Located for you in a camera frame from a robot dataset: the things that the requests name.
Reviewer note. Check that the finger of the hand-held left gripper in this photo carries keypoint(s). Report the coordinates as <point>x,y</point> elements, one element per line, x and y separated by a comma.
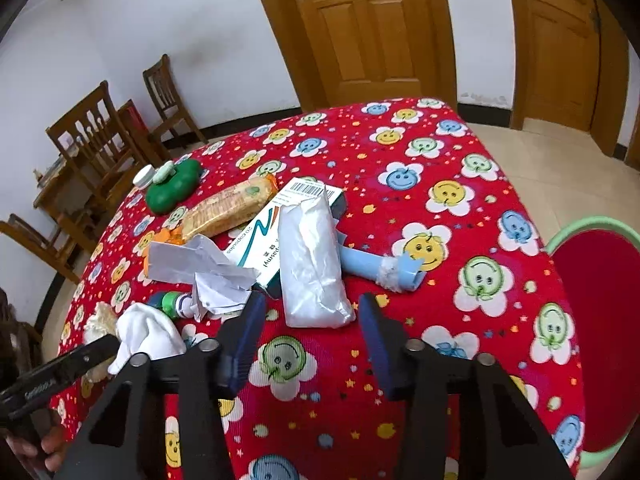
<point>65,367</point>

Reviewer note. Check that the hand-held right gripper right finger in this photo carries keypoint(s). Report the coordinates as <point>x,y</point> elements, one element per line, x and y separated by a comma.
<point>382,350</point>

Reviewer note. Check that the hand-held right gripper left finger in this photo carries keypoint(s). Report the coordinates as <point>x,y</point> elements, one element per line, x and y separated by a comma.
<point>242,345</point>

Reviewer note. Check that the cream fluffy wad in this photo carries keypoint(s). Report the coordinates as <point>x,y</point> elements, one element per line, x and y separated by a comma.
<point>100,320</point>

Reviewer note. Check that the white tissue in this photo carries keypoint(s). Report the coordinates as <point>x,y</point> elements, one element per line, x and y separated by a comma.
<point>147,335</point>

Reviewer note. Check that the light blue plastic tube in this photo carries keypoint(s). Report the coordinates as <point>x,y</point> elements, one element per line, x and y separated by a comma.
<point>365,262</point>

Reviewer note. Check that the white medicine box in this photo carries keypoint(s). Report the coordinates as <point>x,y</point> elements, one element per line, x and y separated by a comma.
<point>265,245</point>

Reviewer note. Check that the white plastic packet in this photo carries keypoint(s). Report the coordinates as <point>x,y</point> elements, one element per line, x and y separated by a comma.
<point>312,270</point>

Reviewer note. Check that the cracker packet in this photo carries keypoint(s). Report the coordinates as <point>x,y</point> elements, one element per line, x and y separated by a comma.
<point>225,207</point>

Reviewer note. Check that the red bin with green rim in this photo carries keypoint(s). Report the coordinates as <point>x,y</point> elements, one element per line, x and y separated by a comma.
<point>600,310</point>

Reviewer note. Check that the person's left hand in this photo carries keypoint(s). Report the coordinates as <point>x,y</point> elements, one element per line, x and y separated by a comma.
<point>52,447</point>

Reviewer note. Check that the small green-white bottle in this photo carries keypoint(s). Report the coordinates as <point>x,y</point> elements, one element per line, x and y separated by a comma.
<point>172,304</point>

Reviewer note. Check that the crumpled white paper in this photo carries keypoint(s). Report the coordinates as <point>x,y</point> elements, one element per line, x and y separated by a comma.
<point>190,260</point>

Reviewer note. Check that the wooden slat-back chair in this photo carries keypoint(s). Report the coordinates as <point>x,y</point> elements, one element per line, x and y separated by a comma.
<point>35,245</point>
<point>165,95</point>
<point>92,125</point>

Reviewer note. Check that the green squat bottle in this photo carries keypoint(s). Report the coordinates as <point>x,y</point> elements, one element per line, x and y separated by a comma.
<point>172,192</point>

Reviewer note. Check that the wooden table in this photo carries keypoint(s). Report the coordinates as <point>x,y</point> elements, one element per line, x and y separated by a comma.
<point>50,185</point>

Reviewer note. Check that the small white-green container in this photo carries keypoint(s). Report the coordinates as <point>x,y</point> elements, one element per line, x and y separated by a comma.
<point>163,172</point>

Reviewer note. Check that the red flower-print tablecloth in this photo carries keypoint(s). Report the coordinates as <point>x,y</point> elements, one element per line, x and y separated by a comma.
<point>350,160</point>

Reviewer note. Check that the white bottle cap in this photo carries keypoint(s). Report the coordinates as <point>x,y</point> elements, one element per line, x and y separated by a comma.
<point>144,177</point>

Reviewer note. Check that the wooden door with keyhole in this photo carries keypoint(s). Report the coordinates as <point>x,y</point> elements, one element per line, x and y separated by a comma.
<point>360,30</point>

